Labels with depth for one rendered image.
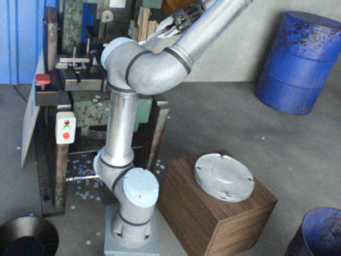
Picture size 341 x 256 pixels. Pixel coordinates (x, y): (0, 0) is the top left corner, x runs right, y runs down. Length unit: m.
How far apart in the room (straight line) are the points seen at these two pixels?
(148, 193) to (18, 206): 0.99
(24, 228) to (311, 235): 1.32
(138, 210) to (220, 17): 0.63
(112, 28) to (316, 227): 1.26
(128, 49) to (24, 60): 2.03
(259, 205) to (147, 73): 1.02
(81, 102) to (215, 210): 0.76
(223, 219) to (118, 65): 0.89
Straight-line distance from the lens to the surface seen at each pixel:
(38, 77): 1.39
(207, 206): 1.52
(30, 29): 2.75
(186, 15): 1.13
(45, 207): 1.82
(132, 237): 1.14
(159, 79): 0.81
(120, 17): 1.52
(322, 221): 1.67
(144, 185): 1.04
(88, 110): 1.51
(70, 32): 1.77
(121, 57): 0.87
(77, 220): 1.80
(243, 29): 3.53
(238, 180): 1.66
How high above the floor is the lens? 1.39
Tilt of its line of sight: 28 degrees down
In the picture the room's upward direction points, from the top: 11 degrees clockwise
